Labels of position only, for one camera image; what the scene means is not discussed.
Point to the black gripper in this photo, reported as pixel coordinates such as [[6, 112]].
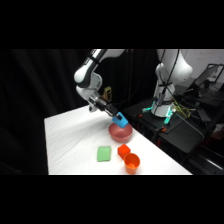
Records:
[[102, 104]]

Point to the blue cup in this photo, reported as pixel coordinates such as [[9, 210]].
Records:
[[120, 120]]

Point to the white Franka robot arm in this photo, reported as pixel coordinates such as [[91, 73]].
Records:
[[166, 76]]

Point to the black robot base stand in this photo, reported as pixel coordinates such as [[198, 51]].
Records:
[[173, 130]]

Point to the pink bowl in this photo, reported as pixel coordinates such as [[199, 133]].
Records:
[[120, 133]]

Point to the orange cup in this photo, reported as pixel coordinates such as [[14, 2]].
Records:
[[131, 163]]

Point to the red-orange block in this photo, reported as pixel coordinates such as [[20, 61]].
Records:
[[123, 150]]

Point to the green sponge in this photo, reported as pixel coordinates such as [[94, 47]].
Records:
[[104, 154]]

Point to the black curtain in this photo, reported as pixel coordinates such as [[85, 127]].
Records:
[[36, 100]]

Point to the laptop computer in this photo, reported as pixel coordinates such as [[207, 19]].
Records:
[[209, 76]]

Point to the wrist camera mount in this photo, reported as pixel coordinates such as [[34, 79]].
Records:
[[107, 93]]

